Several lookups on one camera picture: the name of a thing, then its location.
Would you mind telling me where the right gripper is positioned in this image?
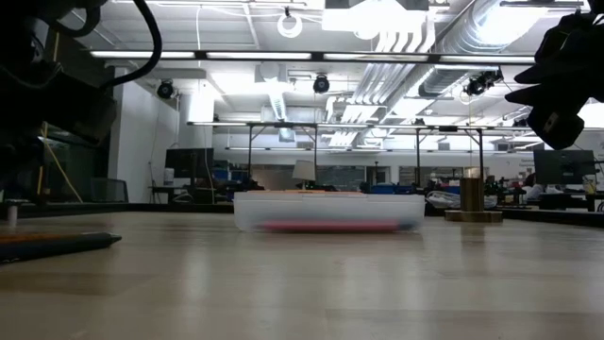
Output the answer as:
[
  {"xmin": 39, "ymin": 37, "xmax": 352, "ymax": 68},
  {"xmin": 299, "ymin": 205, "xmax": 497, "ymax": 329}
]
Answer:
[{"xmin": 504, "ymin": 11, "xmax": 604, "ymax": 150}]

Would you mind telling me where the orange pencil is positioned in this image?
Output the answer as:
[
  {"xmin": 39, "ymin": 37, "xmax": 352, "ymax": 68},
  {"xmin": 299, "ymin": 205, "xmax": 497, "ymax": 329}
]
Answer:
[{"xmin": 0, "ymin": 232, "xmax": 81, "ymax": 245}]

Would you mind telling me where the black pen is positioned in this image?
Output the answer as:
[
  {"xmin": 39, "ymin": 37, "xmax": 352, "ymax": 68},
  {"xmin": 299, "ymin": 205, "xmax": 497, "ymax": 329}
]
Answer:
[{"xmin": 0, "ymin": 231, "xmax": 124, "ymax": 264}]

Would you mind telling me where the clear box with orange lid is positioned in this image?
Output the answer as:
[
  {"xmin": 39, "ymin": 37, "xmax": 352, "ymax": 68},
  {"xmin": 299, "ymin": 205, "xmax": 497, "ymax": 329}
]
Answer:
[{"xmin": 233, "ymin": 189, "xmax": 427, "ymax": 233}]

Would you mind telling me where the black computer monitor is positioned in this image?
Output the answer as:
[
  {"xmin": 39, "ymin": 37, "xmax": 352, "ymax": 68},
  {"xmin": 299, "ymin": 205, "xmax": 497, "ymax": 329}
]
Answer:
[
  {"xmin": 533, "ymin": 149, "xmax": 596, "ymax": 186},
  {"xmin": 164, "ymin": 147, "xmax": 214, "ymax": 190}
]

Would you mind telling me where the mesh office chair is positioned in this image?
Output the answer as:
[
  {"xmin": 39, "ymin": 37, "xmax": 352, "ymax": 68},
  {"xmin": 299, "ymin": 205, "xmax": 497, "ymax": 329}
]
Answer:
[{"xmin": 89, "ymin": 178, "xmax": 129, "ymax": 204}]

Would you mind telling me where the person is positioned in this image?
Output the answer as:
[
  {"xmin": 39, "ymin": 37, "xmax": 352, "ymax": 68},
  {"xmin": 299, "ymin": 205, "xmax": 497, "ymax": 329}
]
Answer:
[{"xmin": 522, "ymin": 172, "xmax": 546, "ymax": 199}]

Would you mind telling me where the overhead light bar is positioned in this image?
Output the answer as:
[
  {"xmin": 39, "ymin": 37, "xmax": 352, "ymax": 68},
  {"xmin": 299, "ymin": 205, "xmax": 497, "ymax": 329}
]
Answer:
[{"xmin": 89, "ymin": 49, "xmax": 537, "ymax": 66}]

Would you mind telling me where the white lampshade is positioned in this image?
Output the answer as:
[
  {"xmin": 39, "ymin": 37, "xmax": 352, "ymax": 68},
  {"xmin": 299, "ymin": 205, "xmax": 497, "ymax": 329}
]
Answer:
[{"xmin": 292, "ymin": 159, "xmax": 316, "ymax": 182}]

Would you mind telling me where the hanging yellow cable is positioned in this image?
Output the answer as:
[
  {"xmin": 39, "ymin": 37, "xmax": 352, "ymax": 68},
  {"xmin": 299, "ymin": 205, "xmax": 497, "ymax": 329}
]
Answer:
[
  {"xmin": 36, "ymin": 122, "xmax": 49, "ymax": 200},
  {"xmin": 42, "ymin": 125, "xmax": 84, "ymax": 204}
]

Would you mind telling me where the silver ventilation duct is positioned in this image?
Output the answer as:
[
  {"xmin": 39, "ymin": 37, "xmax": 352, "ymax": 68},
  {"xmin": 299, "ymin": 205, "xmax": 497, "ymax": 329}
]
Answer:
[{"xmin": 417, "ymin": 0, "xmax": 534, "ymax": 98}]

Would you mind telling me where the small white post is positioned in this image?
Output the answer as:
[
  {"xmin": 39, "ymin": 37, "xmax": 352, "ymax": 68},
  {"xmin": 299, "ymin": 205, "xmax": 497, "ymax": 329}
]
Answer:
[{"xmin": 4, "ymin": 198, "xmax": 23, "ymax": 226}]

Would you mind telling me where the black background rig frame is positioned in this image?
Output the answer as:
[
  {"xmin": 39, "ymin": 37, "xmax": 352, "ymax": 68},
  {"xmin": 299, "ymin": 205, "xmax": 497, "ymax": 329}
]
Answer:
[{"xmin": 187, "ymin": 120, "xmax": 604, "ymax": 190}]

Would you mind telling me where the white ring light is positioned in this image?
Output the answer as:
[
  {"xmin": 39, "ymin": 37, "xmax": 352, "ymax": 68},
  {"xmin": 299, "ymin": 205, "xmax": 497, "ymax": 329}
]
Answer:
[{"xmin": 277, "ymin": 11, "xmax": 304, "ymax": 39}]

